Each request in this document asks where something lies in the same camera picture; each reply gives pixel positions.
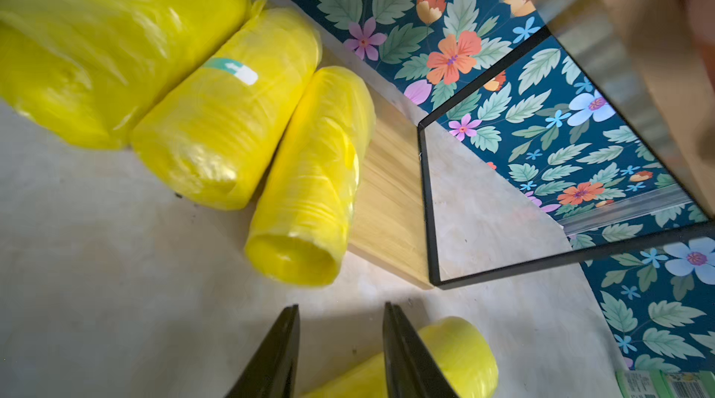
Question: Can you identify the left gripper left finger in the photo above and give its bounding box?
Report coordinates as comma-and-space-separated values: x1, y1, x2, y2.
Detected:
225, 305, 300, 398

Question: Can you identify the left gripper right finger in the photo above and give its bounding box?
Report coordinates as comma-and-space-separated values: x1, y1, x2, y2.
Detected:
383, 302, 457, 398

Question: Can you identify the yellow roll top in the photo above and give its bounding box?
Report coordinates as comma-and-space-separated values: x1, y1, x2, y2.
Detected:
306, 317, 499, 397

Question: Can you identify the yellow roll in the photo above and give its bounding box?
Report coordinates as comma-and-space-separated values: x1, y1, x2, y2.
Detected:
306, 317, 499, 397
245, 66, 376, 287

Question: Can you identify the yellow roll diagonal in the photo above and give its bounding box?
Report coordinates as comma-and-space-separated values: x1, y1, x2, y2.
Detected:
130, 8, 322, 210
1, 0, 250, 150

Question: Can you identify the wooden three-tier shelf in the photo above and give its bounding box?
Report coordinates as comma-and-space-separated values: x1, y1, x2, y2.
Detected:
292, 0, 705, 284

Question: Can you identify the green lidded jar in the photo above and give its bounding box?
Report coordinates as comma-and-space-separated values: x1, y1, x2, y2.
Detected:
616, 370, 714, 398

